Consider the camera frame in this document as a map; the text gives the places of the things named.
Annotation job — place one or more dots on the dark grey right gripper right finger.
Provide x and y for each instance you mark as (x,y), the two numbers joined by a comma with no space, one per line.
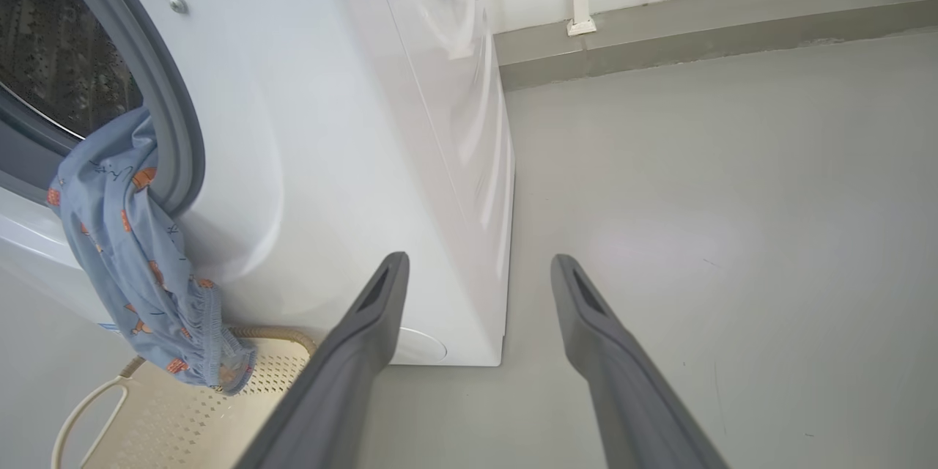
(623,381)

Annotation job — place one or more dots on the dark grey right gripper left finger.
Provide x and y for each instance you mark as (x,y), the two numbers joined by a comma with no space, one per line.
(337,381)

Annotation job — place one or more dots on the blue garment with orange print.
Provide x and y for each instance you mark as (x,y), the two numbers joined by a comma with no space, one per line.
(124,249)

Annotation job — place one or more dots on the white Hisense washing machine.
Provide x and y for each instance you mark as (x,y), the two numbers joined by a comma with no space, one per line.
(330,124)

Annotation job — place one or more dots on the stainless steel washer drum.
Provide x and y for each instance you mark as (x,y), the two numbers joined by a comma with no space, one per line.
(58,37)

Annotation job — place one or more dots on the round white filter cover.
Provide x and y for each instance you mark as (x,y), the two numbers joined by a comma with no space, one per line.
(421,346)

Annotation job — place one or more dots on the cream perforated laundry basket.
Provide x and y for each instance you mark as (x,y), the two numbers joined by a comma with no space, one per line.
(183,425)

